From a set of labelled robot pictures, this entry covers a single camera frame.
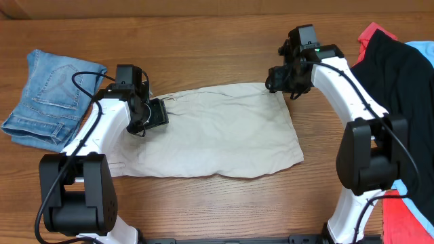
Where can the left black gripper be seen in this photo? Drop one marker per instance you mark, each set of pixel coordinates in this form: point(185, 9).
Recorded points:
point(159, 116)

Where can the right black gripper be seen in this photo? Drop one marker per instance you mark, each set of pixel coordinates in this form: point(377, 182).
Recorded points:
point(274, 84)

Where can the beige cotton shorts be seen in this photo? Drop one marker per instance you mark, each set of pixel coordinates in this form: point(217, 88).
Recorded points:
point(240, 130)

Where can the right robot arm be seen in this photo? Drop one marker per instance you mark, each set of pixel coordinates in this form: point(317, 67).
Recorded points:
point(372, 152)

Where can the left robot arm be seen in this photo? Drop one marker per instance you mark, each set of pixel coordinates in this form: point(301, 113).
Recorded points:
point(77, 190)

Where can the folded blue denim jeans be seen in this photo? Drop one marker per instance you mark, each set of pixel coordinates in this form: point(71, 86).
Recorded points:
point(52, 107)

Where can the black garment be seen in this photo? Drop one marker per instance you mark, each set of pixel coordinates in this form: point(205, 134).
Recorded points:
point(400, 79)

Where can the light blue garment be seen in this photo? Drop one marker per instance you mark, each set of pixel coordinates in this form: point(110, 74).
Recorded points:
point(426, 49)

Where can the red garment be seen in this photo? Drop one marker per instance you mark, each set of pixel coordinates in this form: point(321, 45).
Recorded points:
point(399, 227)

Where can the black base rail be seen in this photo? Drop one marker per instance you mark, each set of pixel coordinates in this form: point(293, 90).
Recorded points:
point(234, 240)

